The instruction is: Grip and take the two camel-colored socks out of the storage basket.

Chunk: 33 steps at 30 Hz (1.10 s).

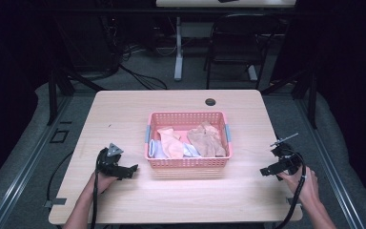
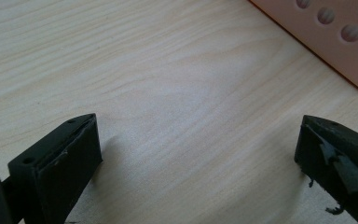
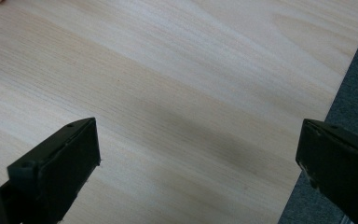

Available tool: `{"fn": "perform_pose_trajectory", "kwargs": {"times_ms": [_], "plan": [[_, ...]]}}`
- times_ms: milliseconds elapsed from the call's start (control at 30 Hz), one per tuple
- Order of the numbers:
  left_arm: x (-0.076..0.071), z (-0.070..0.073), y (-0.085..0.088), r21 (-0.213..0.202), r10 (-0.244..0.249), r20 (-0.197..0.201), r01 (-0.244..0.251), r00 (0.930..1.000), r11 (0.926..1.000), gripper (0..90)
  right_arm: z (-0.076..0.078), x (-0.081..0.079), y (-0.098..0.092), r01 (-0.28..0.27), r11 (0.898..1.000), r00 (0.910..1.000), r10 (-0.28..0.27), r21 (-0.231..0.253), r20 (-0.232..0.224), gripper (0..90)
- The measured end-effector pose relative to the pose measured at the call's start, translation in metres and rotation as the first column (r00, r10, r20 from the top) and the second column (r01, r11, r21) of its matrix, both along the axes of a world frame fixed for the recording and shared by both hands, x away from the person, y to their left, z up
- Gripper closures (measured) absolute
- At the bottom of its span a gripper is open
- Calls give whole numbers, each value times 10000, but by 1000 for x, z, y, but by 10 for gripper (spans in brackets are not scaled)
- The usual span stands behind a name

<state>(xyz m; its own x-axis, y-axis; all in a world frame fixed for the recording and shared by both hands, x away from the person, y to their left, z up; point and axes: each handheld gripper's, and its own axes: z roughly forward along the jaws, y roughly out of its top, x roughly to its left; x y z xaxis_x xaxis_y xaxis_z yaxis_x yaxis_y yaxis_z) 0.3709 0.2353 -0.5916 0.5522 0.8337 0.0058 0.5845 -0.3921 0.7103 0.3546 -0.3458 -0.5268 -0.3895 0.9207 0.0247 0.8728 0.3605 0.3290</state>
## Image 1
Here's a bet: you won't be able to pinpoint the black floor cables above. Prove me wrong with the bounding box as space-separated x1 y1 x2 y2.
108 18 179 92

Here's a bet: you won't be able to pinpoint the white desk foot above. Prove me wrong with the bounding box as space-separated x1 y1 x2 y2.
247 64 259 82

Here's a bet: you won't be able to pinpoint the small white cloth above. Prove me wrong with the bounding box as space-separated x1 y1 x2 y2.
182 142 202 158

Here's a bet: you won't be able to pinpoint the black metal frame stand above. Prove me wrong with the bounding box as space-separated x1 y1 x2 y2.
260 68 319 130
46 67 107 126

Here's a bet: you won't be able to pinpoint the black folding chair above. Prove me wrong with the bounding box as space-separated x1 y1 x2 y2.
203 12 282 91

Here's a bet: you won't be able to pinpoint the pink plastic basket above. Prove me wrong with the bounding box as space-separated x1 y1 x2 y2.
144 111 234 170

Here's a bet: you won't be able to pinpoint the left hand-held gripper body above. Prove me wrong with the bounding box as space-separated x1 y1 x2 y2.
96 142 132 179

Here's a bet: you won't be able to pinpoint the person's right hand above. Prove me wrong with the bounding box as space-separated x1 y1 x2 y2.
277 165 321 208

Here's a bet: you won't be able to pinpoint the white desk leg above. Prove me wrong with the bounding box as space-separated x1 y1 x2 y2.
173 15 185 82

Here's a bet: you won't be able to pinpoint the tan brown cloth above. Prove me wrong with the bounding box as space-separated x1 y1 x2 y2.
186 121 229 158

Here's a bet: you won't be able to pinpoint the white light blue cloth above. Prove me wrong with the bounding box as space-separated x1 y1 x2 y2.
148 138 170 159

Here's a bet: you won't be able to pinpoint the black tape square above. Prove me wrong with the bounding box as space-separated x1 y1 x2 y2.
49 128 71 144

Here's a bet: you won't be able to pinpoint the grey table bracket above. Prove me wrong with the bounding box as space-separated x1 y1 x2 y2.
43 197 68 210

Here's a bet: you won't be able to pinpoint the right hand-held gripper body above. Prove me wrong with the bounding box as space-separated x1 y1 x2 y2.
269 133 305 177

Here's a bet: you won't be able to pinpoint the person's left hand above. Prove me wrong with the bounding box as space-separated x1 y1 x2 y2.
88 170 119 196

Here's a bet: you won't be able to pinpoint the peach pink cloth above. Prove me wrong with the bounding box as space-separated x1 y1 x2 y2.
156 126 185 159

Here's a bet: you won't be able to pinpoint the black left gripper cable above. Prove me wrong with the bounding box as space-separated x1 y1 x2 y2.
90 148 107 229

